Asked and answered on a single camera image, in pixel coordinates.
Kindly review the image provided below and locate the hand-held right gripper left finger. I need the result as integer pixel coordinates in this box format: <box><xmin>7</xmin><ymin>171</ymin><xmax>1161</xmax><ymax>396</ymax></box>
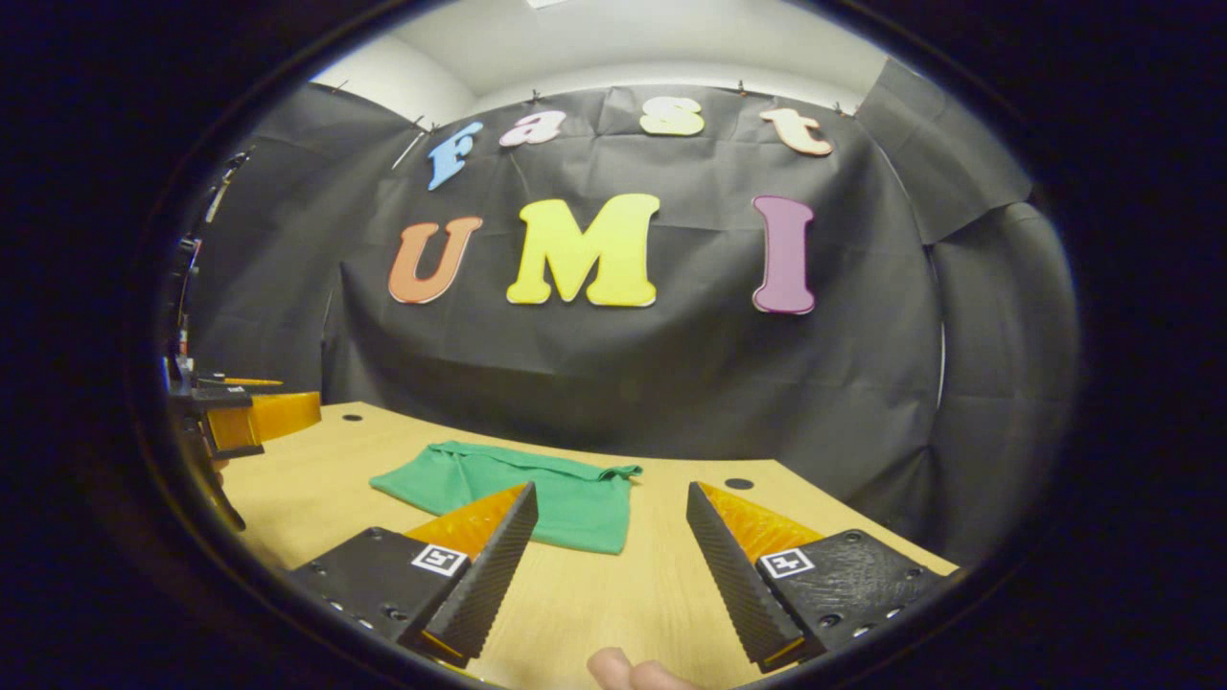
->
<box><xmin>286</xmin><ymin>482</ymin><xmax>540</xmax><ymax>670</ymax></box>

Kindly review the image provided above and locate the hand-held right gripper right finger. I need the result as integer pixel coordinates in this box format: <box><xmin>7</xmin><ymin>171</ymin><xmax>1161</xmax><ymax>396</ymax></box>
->
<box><xmin>685</xmin><ymin>482</ymin><xmax>960</xmax><ymax>674</ymax></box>

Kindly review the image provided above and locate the green T-shirt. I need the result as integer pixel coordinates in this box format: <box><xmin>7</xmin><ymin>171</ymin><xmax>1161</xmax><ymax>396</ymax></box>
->
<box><xmin>369</xmin><ymin>440</ymin><xmax>644</xmax><ymax>556</ymax></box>

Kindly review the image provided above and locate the black backdrop cloth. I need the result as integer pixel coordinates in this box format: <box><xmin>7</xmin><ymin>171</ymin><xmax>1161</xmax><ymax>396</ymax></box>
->
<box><xmin>177</xmin><ymin>57</ymin><xmax>1082</xmax><ymax>566</ymax></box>

